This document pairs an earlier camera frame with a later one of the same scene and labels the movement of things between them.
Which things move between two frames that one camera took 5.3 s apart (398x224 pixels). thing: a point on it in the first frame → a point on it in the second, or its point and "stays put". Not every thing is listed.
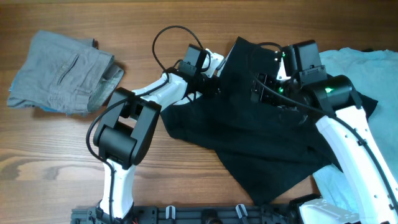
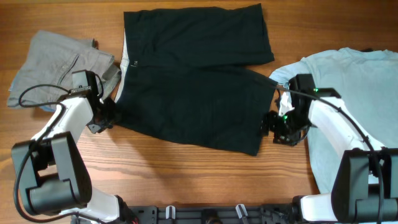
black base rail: x=245 y=214 stays put
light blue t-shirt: x=374 y=73 stays put
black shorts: x=276 y=151 → x=185 y=79
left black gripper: x=211 y=90 → x=94 y=127
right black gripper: x=259 y=92 → x=291 y=138
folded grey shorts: x=64 y=74 stays put
